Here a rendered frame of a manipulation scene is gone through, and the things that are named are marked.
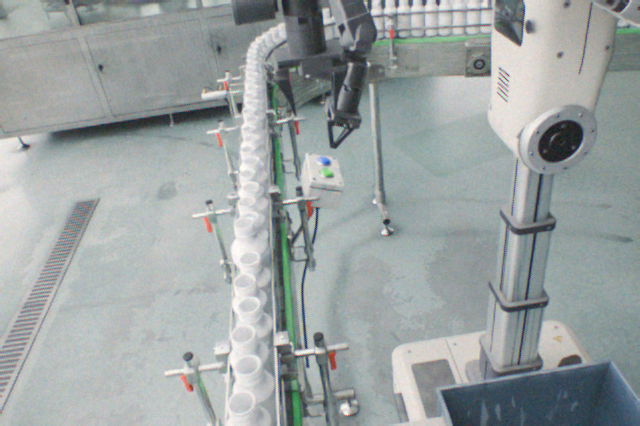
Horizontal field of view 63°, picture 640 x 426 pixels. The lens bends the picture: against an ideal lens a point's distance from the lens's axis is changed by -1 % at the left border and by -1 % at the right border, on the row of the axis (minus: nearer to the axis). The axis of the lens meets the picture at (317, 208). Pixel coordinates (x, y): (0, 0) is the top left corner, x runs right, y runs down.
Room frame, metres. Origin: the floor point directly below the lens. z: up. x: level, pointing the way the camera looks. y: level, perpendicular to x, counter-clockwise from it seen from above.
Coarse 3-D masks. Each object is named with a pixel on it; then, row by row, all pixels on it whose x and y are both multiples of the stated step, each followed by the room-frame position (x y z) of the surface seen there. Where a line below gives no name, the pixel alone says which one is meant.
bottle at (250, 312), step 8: (240, 304) 0.62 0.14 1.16; (248, 304) 0.63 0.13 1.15; (256, 304) 0.62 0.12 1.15; (240, 312) 0.60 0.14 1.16; (248, 312) 0.59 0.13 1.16; (256, 312) 0.60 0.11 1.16; (240, 320) 0.60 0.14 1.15; (248, 320) 0.59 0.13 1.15; (256, 320) 0.59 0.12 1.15; (264, 320) 0.61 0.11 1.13; (272, 320) 0.62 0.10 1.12; (256, 328) 0.59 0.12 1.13; (264, 328) 0.59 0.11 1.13; (272, 328) 0.60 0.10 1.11; (264, 336) 0.59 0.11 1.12; (272, 336) 0.60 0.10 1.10; (272, 344) 0.59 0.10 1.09; (272, 352) 0.59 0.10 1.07; (272, 360) 0.59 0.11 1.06; (280, 368) 0.60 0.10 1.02; (280, 376) 0.59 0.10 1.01
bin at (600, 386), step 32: (480, 384) 0.57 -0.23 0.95; (512, 384) 0.57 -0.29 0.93; (544, 384) 0.57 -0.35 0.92; (576, 384) 0.57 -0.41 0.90; (608, 384) 0.56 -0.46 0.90; (448, 416) 0.51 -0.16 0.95; (480, 416) 0.57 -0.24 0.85; (512, 416) 0.57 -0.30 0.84; (544, 416) 0.57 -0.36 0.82; (576, 416) 0.57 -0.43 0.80; (608, 416) 0.54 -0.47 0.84
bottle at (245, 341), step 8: (240, 328) 0.57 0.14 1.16; (248, 328) 0.57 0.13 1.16; (232, 336) 0.55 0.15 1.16; (240, 336) 0.56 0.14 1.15; (248, 336) 0.57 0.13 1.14; (256, 336) 0.55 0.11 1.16; (232, 344) 0.54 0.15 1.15; (240, 344) 0.53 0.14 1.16; (248, 344) 0.53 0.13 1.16; (256, 344) 0.54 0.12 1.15; (264, 344) 0.56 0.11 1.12; (232, 352) 0.55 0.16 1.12; (240, 352) 0.53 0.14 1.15; (248, 352) 0.53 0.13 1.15; (256, 352) 0.54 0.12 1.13; (264, 352) 0.55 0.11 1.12; (232, 360) 0.54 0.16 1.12; (264, 360) 0.53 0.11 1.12; (264, 368) 0.53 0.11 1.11; (272, 368) 0.55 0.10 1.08
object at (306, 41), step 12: (288, 24) 0.77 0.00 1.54; (300, 24) 0.76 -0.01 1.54; (312, 24) 0.76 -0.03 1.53; (288, 36) 0.77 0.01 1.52; (300, 36) 0.76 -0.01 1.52; (312, 36) 0.76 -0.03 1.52; (324, 36) 0.78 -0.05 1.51; (288, 48) 0.78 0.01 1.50; (300, 48) 0.76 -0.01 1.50; (312, 48) 0.76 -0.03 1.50; (324, 48) 0.77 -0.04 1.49; (336, 48) 0.78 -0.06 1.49; (276, 60) 0.76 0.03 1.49; (288, 60) 0.75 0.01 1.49; (300, 60) 0.75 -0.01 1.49
